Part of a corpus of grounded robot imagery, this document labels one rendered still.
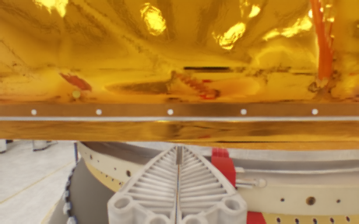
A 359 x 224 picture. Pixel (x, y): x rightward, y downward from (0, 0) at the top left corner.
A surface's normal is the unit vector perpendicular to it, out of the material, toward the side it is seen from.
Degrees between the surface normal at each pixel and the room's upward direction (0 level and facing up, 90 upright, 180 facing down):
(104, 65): 95
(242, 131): 90
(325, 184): 0
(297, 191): 90
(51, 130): 90
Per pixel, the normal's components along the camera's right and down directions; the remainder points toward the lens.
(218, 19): 0.04, 0.03
